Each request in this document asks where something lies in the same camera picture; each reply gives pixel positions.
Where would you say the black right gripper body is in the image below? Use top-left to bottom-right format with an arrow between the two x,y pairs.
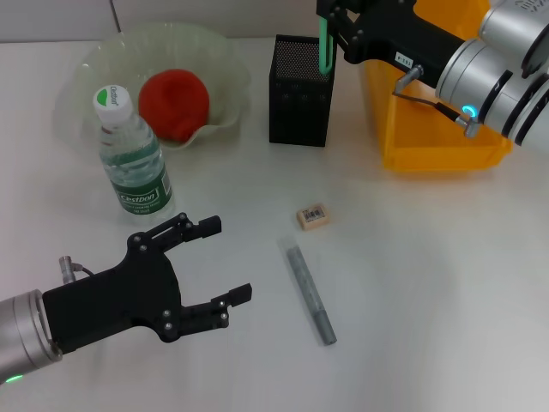
341,0 -> 468,82

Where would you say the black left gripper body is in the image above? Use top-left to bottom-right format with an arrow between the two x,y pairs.
42,233 -> 186,355

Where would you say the green utility knife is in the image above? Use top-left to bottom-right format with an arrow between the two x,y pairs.
317,15 -> 335,75

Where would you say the clear water bottle green label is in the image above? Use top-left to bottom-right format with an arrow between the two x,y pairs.
93,83 -> 176,227

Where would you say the grey marker pen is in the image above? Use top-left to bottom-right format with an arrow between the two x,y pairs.
281,233 -> 339,347

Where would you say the beige eraser with barcode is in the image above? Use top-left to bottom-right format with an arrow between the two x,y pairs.
295,204 -> 332,233

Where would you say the red-orange toy orange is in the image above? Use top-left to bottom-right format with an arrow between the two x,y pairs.
137,68 -> 211,143

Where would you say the black mesh pen holder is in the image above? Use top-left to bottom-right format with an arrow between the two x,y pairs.
268,33 -> 339,148

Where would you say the pale green glass fruit plate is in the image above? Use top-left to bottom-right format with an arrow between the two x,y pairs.
53,21 -> 252,151

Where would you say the yellow plastic bin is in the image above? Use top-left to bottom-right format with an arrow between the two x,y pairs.
363,0 -> 514,173

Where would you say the right gripper cable with connector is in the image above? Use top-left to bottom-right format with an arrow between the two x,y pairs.
393,63 -> 482,139

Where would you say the gripper cable with connector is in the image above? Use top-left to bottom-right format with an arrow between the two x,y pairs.
393,63 -> 482,139
57,255 -> 95,282

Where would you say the left gripper cable with connector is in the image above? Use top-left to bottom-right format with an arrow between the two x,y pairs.
57,255 -> 95,282

